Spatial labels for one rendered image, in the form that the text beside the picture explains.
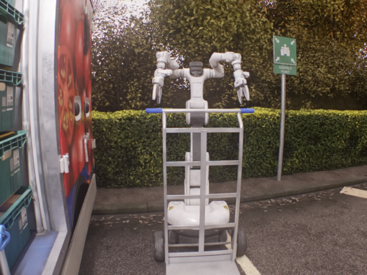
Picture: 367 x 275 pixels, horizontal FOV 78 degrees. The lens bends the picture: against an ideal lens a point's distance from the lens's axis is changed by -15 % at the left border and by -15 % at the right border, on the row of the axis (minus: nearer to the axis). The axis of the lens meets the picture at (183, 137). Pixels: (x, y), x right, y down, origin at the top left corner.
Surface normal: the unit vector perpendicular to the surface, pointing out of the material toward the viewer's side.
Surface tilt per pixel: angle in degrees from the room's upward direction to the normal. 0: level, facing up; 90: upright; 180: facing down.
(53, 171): 90
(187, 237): 0
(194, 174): 107
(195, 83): 80
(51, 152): 90
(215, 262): 1
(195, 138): 74
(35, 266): 0
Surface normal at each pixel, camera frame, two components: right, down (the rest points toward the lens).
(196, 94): 0.00, -0.02
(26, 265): 0.00, -0.99
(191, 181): 0.00, 0.44
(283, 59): 0.22, 0.15
